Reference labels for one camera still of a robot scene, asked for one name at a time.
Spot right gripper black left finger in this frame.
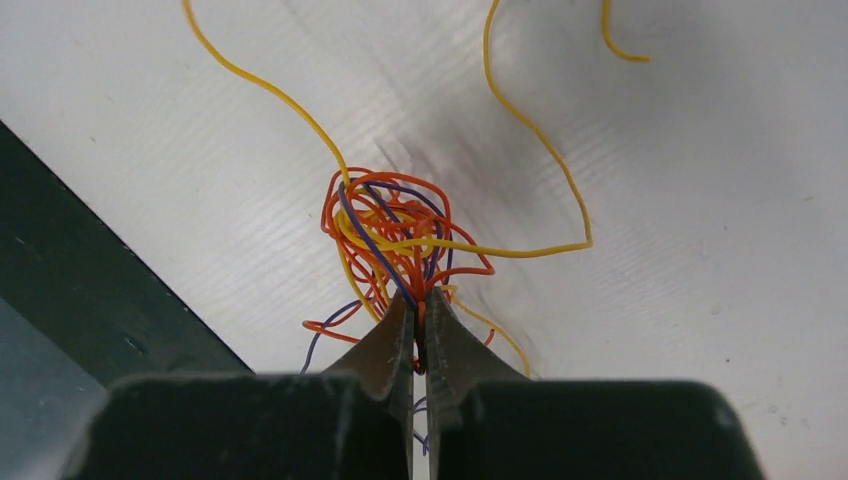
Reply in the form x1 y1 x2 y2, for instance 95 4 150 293
321 293 414 479

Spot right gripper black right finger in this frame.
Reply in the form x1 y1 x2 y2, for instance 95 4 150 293
423 288 529 479

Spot orange multicolour wire bundle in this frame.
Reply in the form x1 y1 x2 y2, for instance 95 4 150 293
299 166 497 458

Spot thin yellow wire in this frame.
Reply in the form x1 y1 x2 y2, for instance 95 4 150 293
181 0 652 379

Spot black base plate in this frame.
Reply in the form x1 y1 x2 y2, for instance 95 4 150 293
1 126 250 384

